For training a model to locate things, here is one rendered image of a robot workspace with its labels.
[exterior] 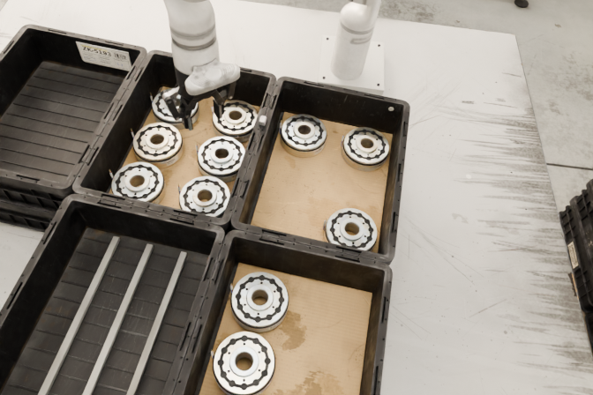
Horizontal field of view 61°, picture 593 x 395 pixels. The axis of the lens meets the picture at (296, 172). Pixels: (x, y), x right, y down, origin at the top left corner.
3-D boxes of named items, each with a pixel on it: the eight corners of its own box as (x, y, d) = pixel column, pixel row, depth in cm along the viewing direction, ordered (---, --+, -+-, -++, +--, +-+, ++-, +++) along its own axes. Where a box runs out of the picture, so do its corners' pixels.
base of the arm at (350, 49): (334, 53, 145) (342, 5, 131) (364, 60, 145) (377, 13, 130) (327, 76, 141) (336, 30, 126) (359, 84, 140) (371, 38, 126)
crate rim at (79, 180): (151, 55, 116) (149, 48, 114) (278, 81, 114) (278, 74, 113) (71, 197, 93) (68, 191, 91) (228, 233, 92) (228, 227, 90)
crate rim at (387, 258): (278, 82, 114) (278, 74, 113) (408, 108, 113) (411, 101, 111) (228, 233, 92) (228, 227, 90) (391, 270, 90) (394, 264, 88)
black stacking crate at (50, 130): (42, 62, 126) (26, 25, 116) (156, 85, 124) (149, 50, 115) (-53, 190, 103) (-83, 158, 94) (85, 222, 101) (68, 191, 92)
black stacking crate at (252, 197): (276, 110, 122) (279, 77, 113) (397, 136, 121) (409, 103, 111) (231, 256, 100) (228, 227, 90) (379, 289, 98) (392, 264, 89)
